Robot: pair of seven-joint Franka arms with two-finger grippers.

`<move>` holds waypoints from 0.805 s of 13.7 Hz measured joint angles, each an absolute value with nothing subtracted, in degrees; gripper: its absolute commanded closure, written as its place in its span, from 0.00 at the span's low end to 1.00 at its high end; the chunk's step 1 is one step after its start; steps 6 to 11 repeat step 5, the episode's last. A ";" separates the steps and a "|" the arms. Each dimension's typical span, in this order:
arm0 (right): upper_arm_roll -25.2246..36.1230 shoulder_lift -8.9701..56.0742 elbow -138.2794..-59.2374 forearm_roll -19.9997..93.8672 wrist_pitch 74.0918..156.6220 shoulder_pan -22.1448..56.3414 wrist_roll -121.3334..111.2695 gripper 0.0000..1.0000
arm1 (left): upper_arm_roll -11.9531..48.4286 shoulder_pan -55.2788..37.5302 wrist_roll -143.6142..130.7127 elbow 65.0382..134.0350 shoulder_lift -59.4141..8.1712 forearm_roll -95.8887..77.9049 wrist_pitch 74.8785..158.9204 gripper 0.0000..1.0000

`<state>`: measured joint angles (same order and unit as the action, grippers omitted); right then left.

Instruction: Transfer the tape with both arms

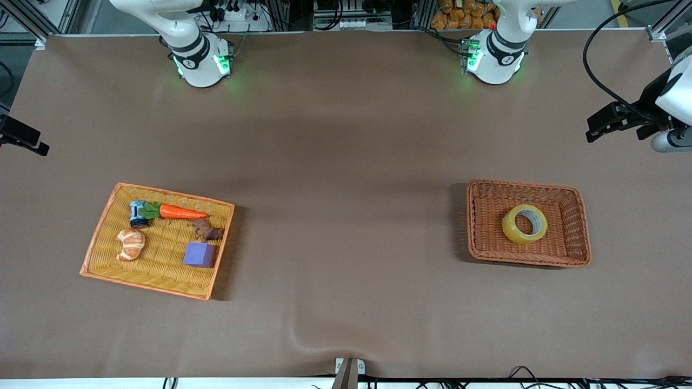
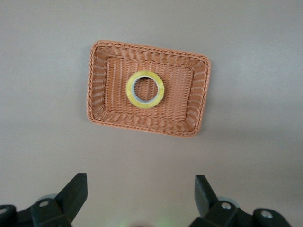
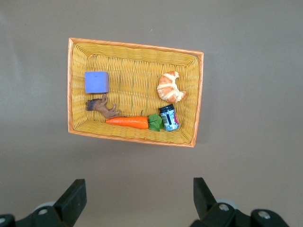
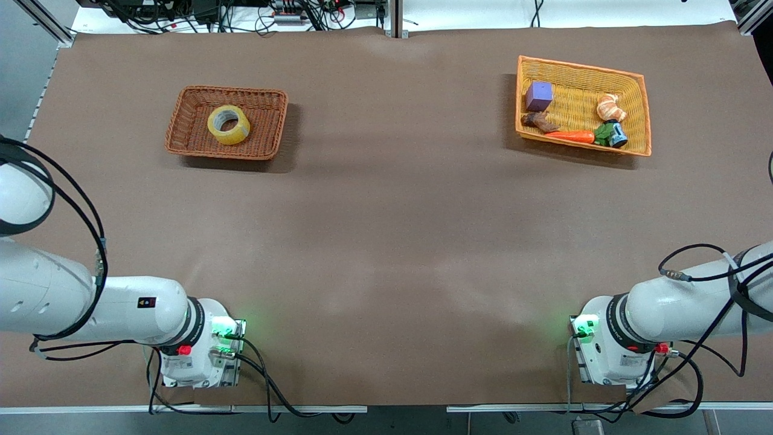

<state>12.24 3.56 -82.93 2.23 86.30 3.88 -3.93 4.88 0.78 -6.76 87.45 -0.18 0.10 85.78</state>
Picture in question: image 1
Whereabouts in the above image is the yellow clear tape roll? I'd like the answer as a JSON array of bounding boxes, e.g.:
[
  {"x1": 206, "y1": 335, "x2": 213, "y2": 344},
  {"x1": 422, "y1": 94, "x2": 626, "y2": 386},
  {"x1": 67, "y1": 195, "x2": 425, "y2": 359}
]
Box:
[{"x1": 502, "y1": 204, "x2": 548, "y2": 245}]

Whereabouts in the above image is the small blue white can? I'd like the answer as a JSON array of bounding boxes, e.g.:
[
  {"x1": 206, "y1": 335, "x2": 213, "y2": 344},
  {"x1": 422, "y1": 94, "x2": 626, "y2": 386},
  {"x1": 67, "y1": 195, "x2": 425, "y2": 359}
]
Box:
[{"x1": 129, "y1": 200, "x2": 148, "y2": 229}]

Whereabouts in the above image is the toy croissant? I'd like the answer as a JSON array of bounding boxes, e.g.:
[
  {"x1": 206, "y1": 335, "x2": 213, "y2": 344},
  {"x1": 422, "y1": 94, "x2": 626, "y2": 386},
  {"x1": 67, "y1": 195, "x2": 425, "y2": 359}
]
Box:
[{"x1": 116, "y1": 229, "x2": 147, "y2": 262}]

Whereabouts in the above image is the brown wicker basket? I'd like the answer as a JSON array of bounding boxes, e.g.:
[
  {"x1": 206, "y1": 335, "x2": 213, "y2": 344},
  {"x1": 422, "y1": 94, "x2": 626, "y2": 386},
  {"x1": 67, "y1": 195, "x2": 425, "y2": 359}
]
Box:
[{"x1": 467, "y1": 179, "x2": 592, "y2": 269}]

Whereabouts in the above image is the orange toy carrot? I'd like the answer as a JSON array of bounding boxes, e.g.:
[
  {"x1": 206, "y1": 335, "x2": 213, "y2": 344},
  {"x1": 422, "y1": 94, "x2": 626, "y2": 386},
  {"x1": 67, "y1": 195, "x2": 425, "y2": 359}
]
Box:
[{"x1": 142, "y1": 202, "x2": 209, "y2": 220}]

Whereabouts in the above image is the bag of orange snacks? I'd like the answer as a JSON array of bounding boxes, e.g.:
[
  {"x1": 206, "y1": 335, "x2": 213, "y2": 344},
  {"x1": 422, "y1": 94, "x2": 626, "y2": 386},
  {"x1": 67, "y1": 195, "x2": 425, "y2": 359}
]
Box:
[{"x1": 431, "y1": 0, "x2": 498, "y2": 30}]

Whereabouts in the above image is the yellow wicker tray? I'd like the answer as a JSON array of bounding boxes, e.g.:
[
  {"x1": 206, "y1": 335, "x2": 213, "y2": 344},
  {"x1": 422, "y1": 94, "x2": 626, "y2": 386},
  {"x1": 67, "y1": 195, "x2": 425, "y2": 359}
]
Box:
[{"x1": 79, "y1": 182, "x2": 236, "y2": 301}]

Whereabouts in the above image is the brown toy animal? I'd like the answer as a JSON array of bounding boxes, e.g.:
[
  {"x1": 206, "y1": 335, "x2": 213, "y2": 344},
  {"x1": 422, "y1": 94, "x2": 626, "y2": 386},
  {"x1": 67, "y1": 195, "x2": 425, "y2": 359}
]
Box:
[{"x1": 188, "y1": 218, "x2": 225, "y2": 243}]

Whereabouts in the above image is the purple foam block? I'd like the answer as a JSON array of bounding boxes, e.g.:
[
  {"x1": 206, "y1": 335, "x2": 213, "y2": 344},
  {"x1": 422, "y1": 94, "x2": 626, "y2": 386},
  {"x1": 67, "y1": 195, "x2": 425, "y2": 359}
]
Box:
[{"x1": 183, "y1": 242, "x2": 217, "y2": 269}]

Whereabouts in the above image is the white power strip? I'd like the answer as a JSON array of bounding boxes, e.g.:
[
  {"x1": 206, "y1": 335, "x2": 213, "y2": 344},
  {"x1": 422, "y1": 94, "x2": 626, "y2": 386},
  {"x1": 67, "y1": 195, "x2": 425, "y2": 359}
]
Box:
[{"x1": 214, "y1": 0, "x2": 260, "y2": 22}]

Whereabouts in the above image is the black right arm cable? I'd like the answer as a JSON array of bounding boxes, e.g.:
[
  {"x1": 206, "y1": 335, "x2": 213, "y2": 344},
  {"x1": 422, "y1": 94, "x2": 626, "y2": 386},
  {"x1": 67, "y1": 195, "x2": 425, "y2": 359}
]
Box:
[{"x1": 0, "y1": 62, "x2": 15, "y2": 98}]

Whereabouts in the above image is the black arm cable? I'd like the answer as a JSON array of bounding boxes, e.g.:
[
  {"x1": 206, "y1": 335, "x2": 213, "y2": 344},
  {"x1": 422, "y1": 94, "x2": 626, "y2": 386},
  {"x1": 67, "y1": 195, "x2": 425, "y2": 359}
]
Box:
[
  {"x1": 589, "y1": 0, "x2": 676, "y2": 109},
  {"x1": 0, "y1": 62, "x2": 15, "y2": 98}
]

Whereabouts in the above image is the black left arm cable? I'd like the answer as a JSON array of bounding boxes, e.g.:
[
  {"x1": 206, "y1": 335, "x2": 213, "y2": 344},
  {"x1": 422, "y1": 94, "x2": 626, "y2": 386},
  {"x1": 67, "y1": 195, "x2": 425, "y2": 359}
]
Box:
[{"x1": 589, "y1": 0, "x2": 676, "y2": 109}]

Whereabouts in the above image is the aluminium frame profile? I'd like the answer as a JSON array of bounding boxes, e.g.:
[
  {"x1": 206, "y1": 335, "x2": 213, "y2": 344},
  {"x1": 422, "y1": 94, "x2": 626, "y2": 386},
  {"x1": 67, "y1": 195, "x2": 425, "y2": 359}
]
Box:
[
  {"x1": 0, "y1": 0, "x2": 82, "y2": 50},
  {"x1": 646, "y1": 5, "x2": 692, "y2": 65}
]

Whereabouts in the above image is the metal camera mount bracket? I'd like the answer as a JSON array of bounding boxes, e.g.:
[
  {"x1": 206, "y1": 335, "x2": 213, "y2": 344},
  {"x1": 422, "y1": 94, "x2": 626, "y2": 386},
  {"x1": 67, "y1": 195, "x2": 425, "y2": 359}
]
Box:
[{"x1": 334, "y1": 357, "x2": 366, "y2": 389}]

